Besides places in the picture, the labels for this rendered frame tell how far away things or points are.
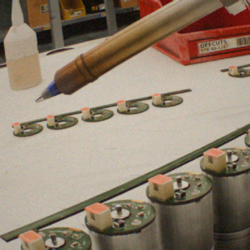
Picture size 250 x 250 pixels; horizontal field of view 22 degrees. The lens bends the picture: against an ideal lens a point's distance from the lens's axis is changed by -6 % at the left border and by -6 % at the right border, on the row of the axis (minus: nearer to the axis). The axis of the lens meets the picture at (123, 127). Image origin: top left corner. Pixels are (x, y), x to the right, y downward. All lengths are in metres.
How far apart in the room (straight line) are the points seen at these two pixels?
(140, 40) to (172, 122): 0.32
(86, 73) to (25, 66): 0.45
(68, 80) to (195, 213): 0.08
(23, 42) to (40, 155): 0.18
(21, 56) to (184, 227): 0.41
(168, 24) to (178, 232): 0.09
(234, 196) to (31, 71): 0.40
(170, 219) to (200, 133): 0.23
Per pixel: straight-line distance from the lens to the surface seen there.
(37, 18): 4.42
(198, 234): 0.25
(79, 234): 0.23
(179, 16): 0.18
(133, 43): 0.18
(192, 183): 0.25
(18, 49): 0.63
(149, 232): 0.23
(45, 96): 0.19
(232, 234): 0.27
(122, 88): 0.59
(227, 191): 0.26
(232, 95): 0.54
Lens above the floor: 0.92
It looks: 20 degrees down
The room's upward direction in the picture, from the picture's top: 8 degrees counter-clockwise
